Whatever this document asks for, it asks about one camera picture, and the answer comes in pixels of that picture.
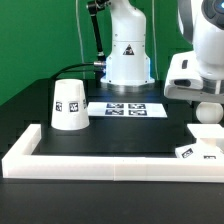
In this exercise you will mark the white lamp base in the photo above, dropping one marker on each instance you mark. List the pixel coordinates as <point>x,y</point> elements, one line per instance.
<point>207,146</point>

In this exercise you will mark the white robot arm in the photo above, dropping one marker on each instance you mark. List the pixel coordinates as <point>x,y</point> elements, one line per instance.
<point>201,22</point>

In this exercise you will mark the white marker sheet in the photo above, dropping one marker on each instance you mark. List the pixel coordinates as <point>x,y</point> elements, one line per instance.
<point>113,109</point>

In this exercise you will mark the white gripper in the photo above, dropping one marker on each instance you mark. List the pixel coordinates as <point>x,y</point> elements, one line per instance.
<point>189,80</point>

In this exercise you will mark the white U-shaped fence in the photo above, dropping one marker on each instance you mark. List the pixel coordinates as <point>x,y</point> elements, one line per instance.
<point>21,162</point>

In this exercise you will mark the white lamp shade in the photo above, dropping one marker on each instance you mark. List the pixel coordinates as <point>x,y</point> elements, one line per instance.
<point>69,110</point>

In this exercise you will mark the white lamp bulb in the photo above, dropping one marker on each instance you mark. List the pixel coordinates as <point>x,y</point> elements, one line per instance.
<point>209,113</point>

